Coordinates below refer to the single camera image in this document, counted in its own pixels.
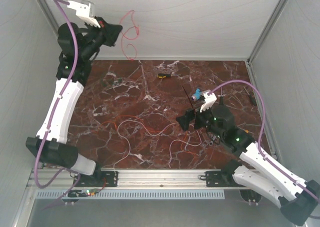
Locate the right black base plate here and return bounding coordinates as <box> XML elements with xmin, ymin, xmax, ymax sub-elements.
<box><xmin>199</xmin><ymin>171</ymin><xmax>244</xmax><ymax>188</ymax></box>

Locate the black handle screwdriver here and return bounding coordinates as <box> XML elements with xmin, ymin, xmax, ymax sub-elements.
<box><xmin>219</xmin><ymin>94</ymin><xmax>224</xmax><ymax>106</ymax></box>

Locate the black zip tie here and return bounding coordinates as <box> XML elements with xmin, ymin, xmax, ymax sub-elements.
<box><xmin>181</xmin><ymin>85</ymin><xmax>196</xmax><ymax>110</ymax></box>

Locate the slotted grey cable duct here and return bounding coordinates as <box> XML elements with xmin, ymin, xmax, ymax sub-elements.
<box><xmin>34</xmin><ymin>189</ymin><xmax>226</xmax><ymax>200</ymax></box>

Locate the aluminium front rail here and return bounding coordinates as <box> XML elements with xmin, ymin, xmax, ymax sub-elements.
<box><xmin>27</xmin><ymin>168</ymin><xmax>298</xmax><ymax>188</ymax></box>

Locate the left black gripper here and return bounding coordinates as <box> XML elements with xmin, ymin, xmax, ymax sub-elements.
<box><xmin>82</xmin><ymin>17</ymin><xmax>126</xmax><ymax>60</ymax></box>

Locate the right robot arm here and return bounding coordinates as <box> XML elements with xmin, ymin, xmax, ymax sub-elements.
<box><xmin>176</xmin><ymin>105</ymin><xmax>320</xmax><ymax>226</ymax></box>

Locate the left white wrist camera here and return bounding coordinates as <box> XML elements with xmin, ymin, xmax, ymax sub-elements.
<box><xmin>67</xmin><ymin>0</ymin><xmax>101</xmax><ymax>28</ymax></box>

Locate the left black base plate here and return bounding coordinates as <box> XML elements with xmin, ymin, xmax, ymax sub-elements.
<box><xmin>75</xmin><ymin>170</ymin><xmax>119</xmax><ymax>188</ymax></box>

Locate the orange wire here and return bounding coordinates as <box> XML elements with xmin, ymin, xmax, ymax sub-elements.
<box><xmin>99</xmin><ymin>114</ymin><xmax>201</xmax><ymax>158</ymax></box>

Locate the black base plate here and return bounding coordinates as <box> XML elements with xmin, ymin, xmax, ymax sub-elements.
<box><xmin>199</xmin><ymin>171</ymin><xmax>244</xmax><ymax>188</ymax></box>
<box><xmin>75</xmin><ymin>170</ymin><xmax>119</xmax><ymax>188</ymax></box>

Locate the black screwdriver far right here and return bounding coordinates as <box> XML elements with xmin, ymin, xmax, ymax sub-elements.
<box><xmin>244</xmin><ymin>87</ymin><xmax>257</xmax><ymax>106</ymax></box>

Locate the blue plastic tool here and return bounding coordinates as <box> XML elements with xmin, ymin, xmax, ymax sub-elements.
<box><xmin>191</xmin><ymin>88</ymin><xmax>204</xmax><ymax>102</ymax></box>

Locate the yellow black screwdriver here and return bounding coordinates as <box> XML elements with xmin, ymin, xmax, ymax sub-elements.
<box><xmin>157</xmin><ymin>73</ymin><xmax>180</xmax><ymax>79</ymax></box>

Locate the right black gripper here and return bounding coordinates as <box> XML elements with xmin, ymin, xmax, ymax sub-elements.
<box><xmin>175</xmin><ymin>100</ymin><xmax>223</xmax><ymax>139</ymax></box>

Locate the white wire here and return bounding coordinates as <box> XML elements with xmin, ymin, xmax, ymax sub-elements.
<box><xmin>113</xmin><ymin>119</ymin><xmax>203</xmax><ymax>172</ymax></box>

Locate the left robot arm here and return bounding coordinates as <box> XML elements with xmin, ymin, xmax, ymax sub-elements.
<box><xmin>25</xmin><ymin>17</ymin><xmax>123</xmax><ymax>186</ymax></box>

